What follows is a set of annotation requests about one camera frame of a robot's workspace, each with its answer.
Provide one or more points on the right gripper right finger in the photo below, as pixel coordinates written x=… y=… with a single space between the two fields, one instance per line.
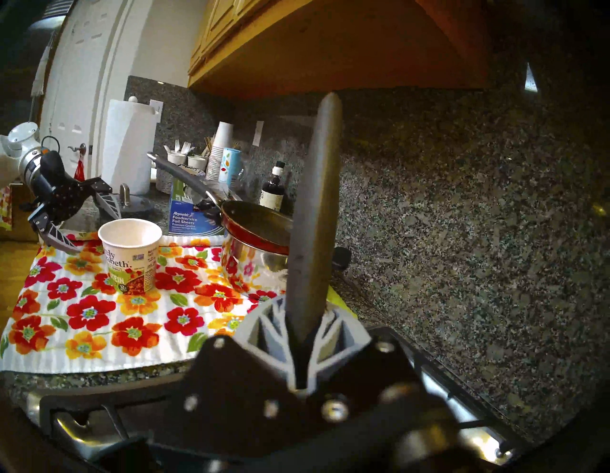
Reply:
x=362 y=386

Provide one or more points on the white light switch plate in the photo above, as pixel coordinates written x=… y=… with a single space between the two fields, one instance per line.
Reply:
x=257 y=133

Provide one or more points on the white cup with wooden sticks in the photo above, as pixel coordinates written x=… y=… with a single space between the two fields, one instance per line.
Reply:
x=197 y=162

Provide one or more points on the white paper cup stack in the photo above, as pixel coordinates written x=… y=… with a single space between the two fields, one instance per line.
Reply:
x=221 y=143

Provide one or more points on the white wall plate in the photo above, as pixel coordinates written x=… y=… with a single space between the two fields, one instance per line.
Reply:
x=157 y=108

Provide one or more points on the floral kitchen towel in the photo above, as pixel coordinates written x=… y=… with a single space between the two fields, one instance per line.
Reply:
x=95 y=324

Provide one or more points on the white panel door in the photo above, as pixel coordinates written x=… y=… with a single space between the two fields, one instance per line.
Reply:
x=81 y=71

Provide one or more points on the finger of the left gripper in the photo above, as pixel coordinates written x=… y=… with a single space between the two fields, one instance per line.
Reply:
x=108 y=200
x=55 y=233

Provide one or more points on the white paper towel roll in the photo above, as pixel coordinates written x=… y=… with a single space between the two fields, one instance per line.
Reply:
x=128 y=148

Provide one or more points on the white paper oats cup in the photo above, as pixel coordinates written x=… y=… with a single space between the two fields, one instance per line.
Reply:
x=131 y=257

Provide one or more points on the red frying pan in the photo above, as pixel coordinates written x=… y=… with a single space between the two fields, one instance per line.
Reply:
x=259 y=224

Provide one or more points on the blue foil sheet box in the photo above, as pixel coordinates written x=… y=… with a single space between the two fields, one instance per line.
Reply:
x=190 y=219

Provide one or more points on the wooden wall cabinet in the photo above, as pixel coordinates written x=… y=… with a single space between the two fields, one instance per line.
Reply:
x=333 y=47

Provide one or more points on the grey pot lid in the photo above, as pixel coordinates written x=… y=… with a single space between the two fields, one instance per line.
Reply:
x=136 y=207

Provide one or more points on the red tassel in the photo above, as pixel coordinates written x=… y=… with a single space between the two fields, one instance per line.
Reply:
x=79 y=170

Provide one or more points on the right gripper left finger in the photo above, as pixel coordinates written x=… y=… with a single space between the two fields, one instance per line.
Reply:
x=238 y=391

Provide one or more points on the small floral cloth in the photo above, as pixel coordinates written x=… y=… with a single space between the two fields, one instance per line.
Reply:
x=5 y=207

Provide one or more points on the white cup with plastic forks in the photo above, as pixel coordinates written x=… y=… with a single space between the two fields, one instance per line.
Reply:
x=176 y=158

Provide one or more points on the stainless gas cooktop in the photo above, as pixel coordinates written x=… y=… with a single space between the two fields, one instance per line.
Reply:
x=476 y=429

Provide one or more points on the shiny steel pot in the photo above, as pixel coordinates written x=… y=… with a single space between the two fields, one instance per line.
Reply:
x=252 y=269

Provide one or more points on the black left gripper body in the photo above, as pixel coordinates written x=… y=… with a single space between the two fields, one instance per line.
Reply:
x=59 y=195

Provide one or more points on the dark bottle white cap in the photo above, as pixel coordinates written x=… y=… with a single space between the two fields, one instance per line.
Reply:
x=272 y=193

